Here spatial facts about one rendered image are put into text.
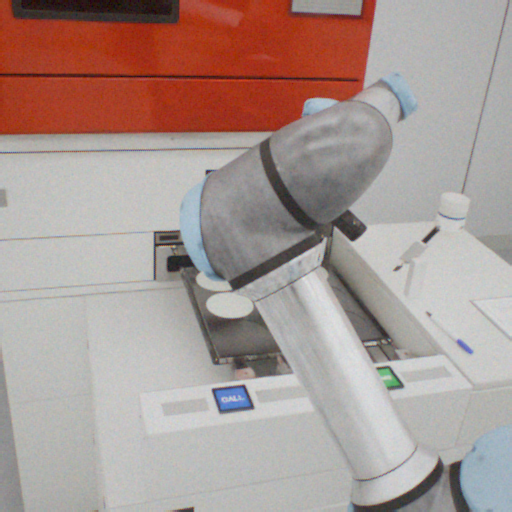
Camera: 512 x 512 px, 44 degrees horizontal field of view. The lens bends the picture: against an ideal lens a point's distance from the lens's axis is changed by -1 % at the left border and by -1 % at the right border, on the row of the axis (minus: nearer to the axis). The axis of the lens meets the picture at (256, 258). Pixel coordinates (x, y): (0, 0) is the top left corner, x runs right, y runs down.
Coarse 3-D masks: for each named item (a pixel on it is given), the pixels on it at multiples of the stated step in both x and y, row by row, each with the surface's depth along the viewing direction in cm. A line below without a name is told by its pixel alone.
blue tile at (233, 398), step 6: (216, 390) 100; (222, 390) 100; (228, 390) 100; (234, 390) 100; (240, 390) 100; (222, 396) 99; (228, 396) 99; (234, 396) 99; (240, 396) 99; (246, 396) 99; (222, 402) 97; (228, 402) 98; (234, 402) 98; (240, 402) 98; (246, 402) 98; (222, 408) 96; (228, 408) 96
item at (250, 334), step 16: (192, 272) 145; (192, 288) 140; (336, 288) 144; (352, 304) 138; (208, 320) 128; (224, 320) 129; (240, 320) 130; (256, 320) 130; (352, 320) 133; (368, 320) 133; (224, 336) 124; (240, 336) 125; (256, 336) 125; (272, 336) 125; (368, 336) 128; (224, 352) 119; (240, 352) 120; (256, 352) 120
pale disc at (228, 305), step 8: (216, 296) 137; (224, 296) 137; (232, 296) 137; (240, 296) 138; (208, 304) 134; (216, 304) 134; (224, 304) 134; (232, 304) 135; (240, 304) 135; (248, 304) 135; (216, 312) 131; (224, 312) 132; (232, 312) 132; (240, 312) 132; (248, 312) 132
